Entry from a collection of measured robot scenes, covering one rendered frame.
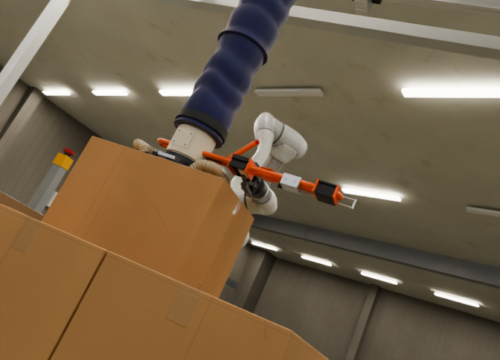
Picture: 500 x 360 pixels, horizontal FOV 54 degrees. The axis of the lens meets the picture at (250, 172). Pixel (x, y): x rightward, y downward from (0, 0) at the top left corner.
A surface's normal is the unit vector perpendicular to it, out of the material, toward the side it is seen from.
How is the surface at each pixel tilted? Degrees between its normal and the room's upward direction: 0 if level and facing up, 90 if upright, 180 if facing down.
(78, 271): 90
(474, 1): 90
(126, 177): 90
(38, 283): 90
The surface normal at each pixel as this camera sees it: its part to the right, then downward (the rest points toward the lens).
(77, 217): -0.26, -0.43
